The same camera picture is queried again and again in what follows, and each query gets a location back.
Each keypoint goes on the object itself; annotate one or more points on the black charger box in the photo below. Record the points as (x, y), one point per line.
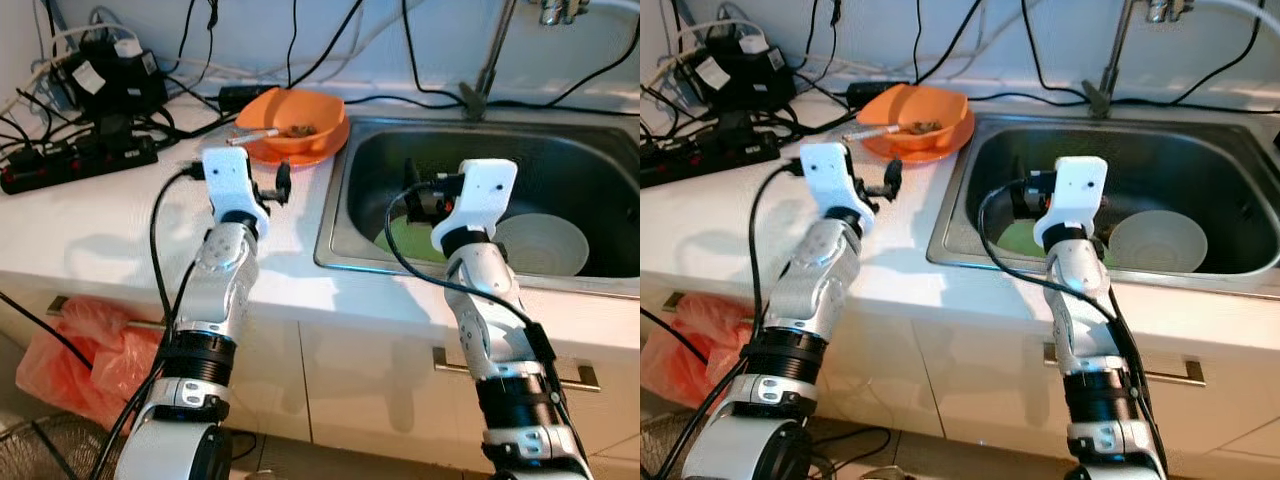
(745, 75)
(115, 80)

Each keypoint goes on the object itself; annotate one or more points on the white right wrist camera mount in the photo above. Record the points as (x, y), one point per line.
(485, 195)
(1080, 190)

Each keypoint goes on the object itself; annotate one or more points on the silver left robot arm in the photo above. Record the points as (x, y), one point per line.
(815, 285)
(215, 285)

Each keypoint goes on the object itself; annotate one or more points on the green plate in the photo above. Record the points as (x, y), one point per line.
(400, 242)
(1020, 242)

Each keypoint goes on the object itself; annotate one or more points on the black power strip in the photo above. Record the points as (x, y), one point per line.
(70, 165)
(700, 160)

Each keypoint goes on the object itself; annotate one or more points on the stainless steel sink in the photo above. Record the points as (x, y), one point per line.
(560, 160)
(1180, 160)

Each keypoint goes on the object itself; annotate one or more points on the white kitchen cabinet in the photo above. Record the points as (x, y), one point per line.
(950, 380)
(350, 380)

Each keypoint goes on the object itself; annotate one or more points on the metal faucet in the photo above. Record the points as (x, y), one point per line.
(1100, 98)
(482, 98)

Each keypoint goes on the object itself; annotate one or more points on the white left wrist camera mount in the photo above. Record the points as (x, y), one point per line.
(825, 170)
(228, 175)

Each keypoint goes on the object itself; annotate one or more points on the white bowl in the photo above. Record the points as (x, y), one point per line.
(1160, 242)
(545, 245)

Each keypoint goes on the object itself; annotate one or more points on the red plastic bag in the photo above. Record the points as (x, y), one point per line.
(80, 360)
(690, 360)

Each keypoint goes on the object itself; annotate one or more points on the orange bowl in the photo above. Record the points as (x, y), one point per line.
(935, 103)
(315, 108)

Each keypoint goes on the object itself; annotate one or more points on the small black power brick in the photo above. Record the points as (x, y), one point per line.
(875, 94)
(245, 98)

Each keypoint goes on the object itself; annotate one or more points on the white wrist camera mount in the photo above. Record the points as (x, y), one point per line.
(825, 170)
(485, 195)
(1080, 190)
(228, 175)

